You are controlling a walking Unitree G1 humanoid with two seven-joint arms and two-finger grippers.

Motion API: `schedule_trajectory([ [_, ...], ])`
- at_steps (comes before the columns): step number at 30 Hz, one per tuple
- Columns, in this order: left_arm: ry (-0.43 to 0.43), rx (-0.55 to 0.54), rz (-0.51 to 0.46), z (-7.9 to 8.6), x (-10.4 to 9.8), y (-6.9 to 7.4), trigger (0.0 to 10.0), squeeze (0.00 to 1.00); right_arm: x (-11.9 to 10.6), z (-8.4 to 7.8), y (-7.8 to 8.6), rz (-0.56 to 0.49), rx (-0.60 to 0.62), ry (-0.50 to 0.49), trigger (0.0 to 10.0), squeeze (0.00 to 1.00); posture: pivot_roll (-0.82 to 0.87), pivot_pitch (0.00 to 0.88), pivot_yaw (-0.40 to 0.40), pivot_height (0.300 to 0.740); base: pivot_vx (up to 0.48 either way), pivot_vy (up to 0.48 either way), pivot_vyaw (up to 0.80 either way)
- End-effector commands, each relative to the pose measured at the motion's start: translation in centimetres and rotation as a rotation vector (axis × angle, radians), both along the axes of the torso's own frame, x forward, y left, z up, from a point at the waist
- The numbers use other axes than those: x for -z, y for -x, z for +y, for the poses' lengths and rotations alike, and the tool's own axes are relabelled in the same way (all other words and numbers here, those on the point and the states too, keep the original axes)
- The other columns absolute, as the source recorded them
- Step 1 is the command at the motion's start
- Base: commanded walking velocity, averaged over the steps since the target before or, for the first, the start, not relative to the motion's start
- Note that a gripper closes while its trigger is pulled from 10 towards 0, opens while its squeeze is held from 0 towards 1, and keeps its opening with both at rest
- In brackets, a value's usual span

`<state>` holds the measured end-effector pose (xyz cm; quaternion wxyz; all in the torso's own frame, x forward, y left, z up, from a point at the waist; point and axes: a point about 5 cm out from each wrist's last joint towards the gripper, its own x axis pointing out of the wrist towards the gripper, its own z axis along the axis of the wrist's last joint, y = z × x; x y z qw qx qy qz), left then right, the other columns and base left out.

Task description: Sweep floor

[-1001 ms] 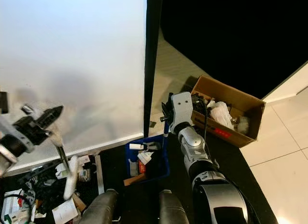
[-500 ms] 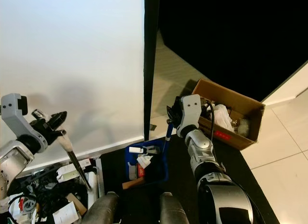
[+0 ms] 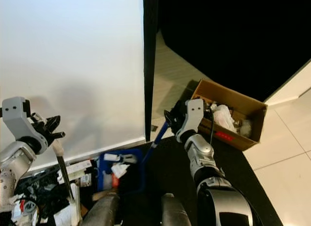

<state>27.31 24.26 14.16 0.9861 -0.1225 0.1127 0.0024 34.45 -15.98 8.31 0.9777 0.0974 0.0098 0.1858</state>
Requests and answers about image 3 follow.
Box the white and black hand broom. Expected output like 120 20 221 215
52 140 82 226

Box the blue plastic dustpan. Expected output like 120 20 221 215
97 122 171 189

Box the long white paper strip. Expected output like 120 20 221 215
58 160 93 176

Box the white plastic bag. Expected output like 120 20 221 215
211 104 237 132

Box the grey paper scrap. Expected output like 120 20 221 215
119 155 137 165

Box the black tangled litter pile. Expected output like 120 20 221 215
19 170 78 222

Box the brown cardboard box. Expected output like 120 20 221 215
192 79 268 152

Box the white crumpled wad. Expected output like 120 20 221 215
238 119 254 137

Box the grey robot right leg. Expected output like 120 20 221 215
161 193 193 226

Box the grey robot leg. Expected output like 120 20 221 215
161 193 193 226
82 192 120 226

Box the grey robot left leg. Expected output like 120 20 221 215
82 192 120 226

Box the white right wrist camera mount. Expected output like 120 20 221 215
177 98 205 139

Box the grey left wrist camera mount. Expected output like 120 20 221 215
1 96 40 141

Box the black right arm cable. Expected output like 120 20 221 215
208 107 217 144

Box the black upright post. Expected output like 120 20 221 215
142 0 159 141

